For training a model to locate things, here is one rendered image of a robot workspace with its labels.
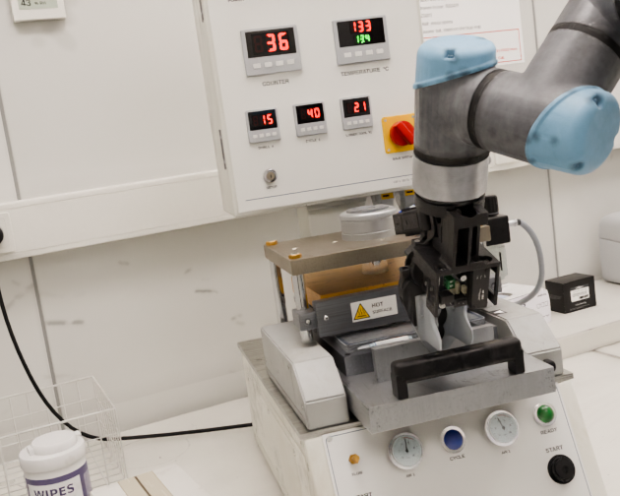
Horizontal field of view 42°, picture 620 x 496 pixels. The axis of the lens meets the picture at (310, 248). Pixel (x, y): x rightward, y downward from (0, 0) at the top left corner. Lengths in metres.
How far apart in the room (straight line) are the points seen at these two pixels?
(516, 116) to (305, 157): 0.55
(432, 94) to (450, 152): 0.06
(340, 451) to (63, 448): 0.40
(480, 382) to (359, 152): 0.46
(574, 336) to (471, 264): 0.88
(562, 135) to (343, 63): 0.59
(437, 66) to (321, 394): 0.39
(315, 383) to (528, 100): 0.41
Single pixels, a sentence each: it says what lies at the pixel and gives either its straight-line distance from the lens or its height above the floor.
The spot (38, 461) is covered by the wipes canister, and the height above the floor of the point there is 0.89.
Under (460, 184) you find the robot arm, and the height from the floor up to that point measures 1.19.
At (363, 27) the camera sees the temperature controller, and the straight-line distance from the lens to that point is 1.25.
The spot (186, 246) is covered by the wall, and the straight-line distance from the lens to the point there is 1.60.
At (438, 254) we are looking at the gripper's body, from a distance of 0.85.
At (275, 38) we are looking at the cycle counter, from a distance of 1.21.
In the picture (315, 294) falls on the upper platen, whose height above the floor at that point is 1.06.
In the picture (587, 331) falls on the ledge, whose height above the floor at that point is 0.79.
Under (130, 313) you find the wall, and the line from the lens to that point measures 1.59.
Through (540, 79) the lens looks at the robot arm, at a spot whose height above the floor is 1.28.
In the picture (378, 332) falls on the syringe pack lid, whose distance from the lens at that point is 1.03.
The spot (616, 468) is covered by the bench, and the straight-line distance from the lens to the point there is 1.23.
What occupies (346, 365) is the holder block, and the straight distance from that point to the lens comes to 0.98.
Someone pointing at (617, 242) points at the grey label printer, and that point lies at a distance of 2.04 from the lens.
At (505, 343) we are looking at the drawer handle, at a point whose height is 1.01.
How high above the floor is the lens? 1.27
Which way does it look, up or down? 9 degrees down
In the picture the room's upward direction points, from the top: 8 degrees counter-clockwise
